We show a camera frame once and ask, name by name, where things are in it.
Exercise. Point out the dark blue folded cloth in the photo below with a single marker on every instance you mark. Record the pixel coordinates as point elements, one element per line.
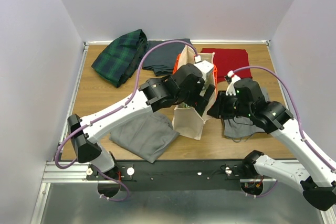
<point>162,60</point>

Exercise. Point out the black mounting base plate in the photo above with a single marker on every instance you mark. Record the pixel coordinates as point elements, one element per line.
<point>178,175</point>

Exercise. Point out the beige canvas bag orange handles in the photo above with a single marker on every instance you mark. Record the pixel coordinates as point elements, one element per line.
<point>186,119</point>

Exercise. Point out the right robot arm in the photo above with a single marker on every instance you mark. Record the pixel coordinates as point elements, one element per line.
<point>315,179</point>

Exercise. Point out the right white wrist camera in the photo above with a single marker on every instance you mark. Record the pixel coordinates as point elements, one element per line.
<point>231,78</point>

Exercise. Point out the aluminium frame rail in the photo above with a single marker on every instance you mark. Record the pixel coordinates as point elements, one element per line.
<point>54,175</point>

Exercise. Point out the red folded cloth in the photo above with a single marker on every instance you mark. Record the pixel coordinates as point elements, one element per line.
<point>226,60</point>

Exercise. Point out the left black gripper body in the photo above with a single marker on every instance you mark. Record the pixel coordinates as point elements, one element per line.
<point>195,100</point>

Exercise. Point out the green plaid cloth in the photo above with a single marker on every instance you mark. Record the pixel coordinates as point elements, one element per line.
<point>121,58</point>

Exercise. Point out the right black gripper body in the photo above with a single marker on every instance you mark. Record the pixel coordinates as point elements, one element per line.
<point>226,106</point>

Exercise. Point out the grey folded cloth right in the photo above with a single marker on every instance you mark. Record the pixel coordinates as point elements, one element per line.
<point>239,128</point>

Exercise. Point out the grey folded cloth left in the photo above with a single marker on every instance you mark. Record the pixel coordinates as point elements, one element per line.
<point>147,136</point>

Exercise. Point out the grey folded cloth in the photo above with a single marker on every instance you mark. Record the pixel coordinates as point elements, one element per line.
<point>147,136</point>
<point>239,128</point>

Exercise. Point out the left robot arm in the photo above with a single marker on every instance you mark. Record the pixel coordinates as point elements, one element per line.
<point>192,84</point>

